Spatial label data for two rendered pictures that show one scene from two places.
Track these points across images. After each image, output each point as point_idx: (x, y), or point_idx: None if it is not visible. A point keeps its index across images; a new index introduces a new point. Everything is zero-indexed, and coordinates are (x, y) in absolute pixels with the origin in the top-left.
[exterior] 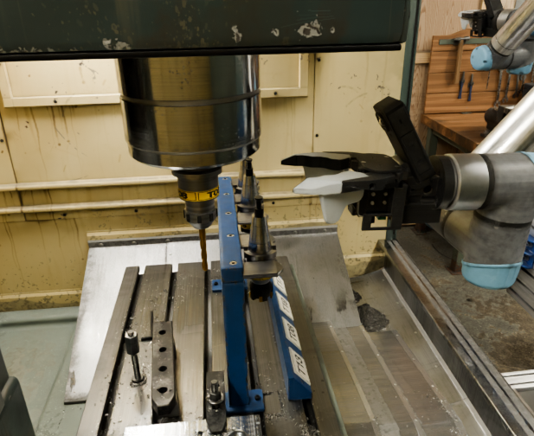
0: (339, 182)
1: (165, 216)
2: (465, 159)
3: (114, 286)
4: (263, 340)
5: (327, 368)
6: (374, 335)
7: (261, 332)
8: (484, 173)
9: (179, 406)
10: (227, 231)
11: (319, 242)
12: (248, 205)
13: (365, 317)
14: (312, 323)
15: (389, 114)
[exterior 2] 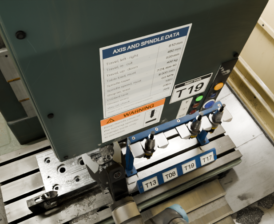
0: (85, 163)
1: (240, 83)
2: (121, 211)
3: None
4: (167, 164)
5: (185, 199)
6: (230, 220)
7: (172, 162)
8: (118, 222)
9: (121, 146)
10: (159, 126)
11: None
12: (190, 126)
13: (249, 214)
14: (194, 183)
15: (106, 170)
